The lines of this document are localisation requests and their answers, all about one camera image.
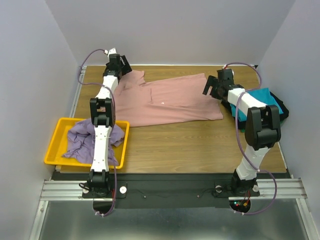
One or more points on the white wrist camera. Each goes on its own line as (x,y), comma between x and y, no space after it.
(225,67)
(110,51)

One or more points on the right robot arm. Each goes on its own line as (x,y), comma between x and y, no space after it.
(262,128)

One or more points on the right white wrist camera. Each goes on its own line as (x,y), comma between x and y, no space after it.
(225,67)

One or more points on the lavender t-shirt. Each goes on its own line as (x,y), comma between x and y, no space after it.
(81,142)

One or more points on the pink graphic t-shirt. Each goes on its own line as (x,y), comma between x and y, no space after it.
(161,102)

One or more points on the teal folded t-shirt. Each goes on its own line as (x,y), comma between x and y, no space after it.
(263,95)

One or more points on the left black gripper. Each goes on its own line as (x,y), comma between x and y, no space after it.
(124,65)

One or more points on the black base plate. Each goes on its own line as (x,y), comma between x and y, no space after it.
(174,190)

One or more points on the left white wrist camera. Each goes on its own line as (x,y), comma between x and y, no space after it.
(110,51)

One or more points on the black folded t-shirt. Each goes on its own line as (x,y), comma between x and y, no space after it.
(242,124)

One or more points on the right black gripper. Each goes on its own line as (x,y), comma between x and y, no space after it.
(212,85)

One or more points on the yellow plastic tray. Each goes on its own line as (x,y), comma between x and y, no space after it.
(59,142)

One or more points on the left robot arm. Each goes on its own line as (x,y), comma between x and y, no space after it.
(103,118)

